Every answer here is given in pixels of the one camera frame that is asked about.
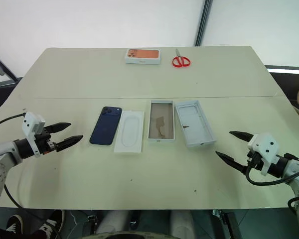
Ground red handled scissors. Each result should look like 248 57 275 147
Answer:
171 48 192 68

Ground white box lid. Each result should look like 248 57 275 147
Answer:
174 99 218 148

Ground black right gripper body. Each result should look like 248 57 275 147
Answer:
241 149 262 173

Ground white cardboard insert card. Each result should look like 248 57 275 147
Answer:
113 110 145 155

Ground white phone box base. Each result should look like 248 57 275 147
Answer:
148 99 177 143

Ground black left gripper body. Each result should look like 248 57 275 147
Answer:
35 126 58 156

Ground grey slanted metal frame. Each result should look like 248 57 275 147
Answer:
0 48 18 83

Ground dark window frame post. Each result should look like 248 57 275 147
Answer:
194 0 213 47

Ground black table leg bracket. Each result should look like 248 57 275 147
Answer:
212 209 243 239

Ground black and white sneaker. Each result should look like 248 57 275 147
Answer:
38 210 66 239
5 213 24 235

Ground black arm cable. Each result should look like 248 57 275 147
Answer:
245 153 299 210
0 113 26 209

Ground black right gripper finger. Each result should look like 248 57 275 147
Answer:
229 130 255 142
215 150 247 174

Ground black desk with light strip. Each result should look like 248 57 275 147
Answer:
265 65 299 110

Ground pale rounded cylinder shape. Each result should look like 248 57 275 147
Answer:
96 210 131 235
170 210 195 238

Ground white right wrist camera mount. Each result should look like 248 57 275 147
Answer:
247 132 280 176

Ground dark blue smartphone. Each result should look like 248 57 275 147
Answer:
89 106 123 146

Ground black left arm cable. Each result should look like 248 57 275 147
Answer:
0 113 26 209

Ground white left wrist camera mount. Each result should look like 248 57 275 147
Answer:
21 112 46 158

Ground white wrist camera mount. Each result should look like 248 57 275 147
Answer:
247 132 280 176
21 112 46 158

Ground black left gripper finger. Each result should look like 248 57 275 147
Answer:
55 135 84 153
44 122 72 134

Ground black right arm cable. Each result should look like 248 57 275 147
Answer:
245 153 299 210

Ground phone box with orange print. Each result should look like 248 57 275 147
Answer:
125 48 162 66

